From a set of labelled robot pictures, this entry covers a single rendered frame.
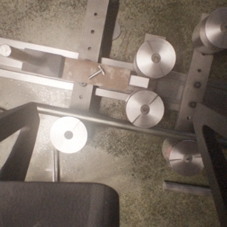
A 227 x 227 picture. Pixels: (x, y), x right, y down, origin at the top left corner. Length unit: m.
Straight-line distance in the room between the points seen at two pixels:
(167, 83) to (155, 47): 0.08
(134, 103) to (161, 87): 0.08
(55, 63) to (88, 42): 0.07
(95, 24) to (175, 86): 0.15
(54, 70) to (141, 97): 0.12
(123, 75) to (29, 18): 0.20
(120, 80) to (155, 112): 0.06
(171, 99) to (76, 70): 0.16
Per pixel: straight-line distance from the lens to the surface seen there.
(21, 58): 0.25
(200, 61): 0.35
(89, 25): 0.34
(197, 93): 0.34
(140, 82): 0.27
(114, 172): 0.39
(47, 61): 0.30
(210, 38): 0.31
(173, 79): 0.35
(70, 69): 0.30
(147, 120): 0.28
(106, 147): 0.38
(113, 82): 0.29
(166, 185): 0.40
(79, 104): 0.33
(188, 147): 0.30
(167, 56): 0.28
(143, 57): 0.28
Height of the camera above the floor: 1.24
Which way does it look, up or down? 84 degrees down
